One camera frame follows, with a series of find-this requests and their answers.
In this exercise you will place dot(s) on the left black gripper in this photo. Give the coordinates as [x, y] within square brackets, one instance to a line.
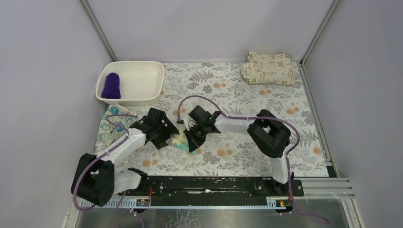
[164, 135]

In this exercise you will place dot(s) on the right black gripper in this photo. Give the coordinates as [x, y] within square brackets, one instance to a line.
[192, 136]

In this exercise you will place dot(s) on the yellow teal patterned towel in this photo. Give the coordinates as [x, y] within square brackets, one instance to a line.
[180, 142]

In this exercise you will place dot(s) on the purple towel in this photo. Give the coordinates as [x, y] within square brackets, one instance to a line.
[111, 87]

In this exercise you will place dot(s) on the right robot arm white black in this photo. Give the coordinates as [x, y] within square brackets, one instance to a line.
[270, 135]

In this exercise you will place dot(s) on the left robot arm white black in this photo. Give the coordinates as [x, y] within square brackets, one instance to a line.
[96, 179]

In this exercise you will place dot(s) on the white bear patterned towel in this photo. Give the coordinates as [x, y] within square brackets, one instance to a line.
[109, 133]

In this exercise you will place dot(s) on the white rectangular basin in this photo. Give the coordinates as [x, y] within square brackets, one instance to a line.
[141, 82]

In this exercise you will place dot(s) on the floral patterned table mat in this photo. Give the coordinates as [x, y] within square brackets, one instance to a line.
[220, 85]

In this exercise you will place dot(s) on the cream patterned folded towel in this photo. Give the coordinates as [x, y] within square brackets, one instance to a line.
[278, 69]

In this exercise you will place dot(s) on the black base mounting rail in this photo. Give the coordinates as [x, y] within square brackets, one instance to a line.
[214, 191]

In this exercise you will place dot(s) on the white cable duct strip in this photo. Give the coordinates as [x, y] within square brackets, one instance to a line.
[127, 203]

